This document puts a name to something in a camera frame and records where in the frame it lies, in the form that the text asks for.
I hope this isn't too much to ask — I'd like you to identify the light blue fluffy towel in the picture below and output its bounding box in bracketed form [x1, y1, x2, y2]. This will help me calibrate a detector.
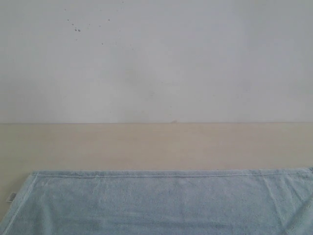
[0, 168, 313, 235]

